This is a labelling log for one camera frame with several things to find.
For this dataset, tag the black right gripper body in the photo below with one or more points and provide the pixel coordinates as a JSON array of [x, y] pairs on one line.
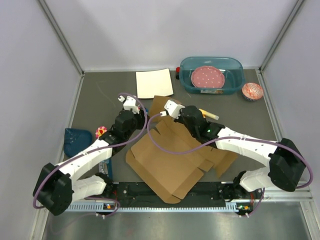
[[181, 119]]

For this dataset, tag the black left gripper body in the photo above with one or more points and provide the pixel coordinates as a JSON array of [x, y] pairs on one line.
[[138, 120]]

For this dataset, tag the brown cardboard box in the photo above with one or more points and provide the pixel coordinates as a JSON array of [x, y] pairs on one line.
[[160, 158]]

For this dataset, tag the blue packet under arm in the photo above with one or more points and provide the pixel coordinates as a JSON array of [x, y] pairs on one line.
[[105, 167]]

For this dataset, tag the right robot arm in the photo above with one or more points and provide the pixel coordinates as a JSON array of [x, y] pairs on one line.
[[282, 163]]

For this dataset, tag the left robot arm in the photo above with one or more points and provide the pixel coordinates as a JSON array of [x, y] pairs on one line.
[[58, 186]]

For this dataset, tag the yellow highlighter marker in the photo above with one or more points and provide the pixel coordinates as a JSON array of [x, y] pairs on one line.
[[210, 115]]

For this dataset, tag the pink flower plush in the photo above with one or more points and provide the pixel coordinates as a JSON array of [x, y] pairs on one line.
[[100, 131]]

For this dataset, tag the white square plate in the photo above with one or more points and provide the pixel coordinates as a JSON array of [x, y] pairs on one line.
[[154, 83]]

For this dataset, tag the pink dotted plate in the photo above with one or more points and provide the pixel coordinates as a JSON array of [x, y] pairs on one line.
[[207, 77]]

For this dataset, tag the dark blue cloth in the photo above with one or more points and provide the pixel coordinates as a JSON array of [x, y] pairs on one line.
[[75, 141]]

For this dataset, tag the red patterned bowl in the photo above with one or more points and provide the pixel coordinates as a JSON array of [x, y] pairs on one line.
[[252, 91]]

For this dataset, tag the red capped small bottle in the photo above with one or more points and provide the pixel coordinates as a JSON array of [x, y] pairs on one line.
[[177, 73]]

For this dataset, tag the teal plastic basin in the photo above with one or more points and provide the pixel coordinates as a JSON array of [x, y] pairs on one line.
[[231, 68]]

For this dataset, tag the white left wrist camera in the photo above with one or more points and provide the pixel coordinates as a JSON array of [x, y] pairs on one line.
[[129, 104]]

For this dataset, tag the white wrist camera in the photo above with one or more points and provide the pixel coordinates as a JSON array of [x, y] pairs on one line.
[[172, 109], [129, 104]]

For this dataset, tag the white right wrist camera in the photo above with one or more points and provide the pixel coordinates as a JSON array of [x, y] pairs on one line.
[[172, 109]]

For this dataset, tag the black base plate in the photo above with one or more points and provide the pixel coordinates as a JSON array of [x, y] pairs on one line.
[[219, 191]]

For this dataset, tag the aluminium frame post left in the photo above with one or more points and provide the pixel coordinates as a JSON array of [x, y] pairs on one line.
[[60, 35]]

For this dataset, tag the aluminium frame post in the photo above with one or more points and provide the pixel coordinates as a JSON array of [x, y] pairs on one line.
[[287, 24], [60, 35]]

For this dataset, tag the aluminium frame post right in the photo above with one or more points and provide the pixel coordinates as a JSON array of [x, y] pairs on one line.
[[287, 24]]

